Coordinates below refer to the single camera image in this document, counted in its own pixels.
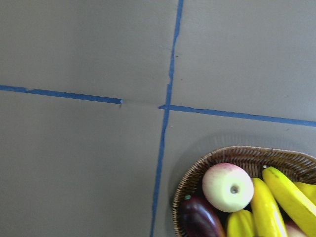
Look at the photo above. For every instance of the yellow banana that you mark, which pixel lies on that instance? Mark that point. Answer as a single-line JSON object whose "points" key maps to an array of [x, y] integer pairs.
{"points": [[297, 206], [266, 214]]}

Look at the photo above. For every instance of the brown wicker basket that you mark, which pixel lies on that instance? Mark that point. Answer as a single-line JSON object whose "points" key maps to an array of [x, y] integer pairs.
{"points": [[295, 165]]}

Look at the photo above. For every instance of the pink apple far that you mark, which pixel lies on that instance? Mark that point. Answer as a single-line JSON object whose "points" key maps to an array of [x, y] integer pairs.
{"points": [[227, 187]]}

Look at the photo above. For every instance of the pink apple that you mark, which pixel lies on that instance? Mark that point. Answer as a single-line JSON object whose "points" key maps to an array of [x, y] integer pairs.
{"points": [[293, 230], [227, 187]]}

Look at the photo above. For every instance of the dark purple fruit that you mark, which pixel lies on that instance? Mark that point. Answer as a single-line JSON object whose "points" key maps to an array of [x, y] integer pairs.
{"points": [[199, 219]]}

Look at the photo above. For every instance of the yellow star fruit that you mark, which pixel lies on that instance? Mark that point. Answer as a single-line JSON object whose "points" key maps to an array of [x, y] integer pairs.
{"points": [[240, 224]]}

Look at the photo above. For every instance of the yellow lemon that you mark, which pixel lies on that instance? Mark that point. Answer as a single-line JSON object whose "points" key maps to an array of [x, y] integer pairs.
{"points": [[309, 190]]}

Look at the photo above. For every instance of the pink apple near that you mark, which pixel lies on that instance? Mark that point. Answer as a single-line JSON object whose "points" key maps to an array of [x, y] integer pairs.
{"points": [[293, 230]]}

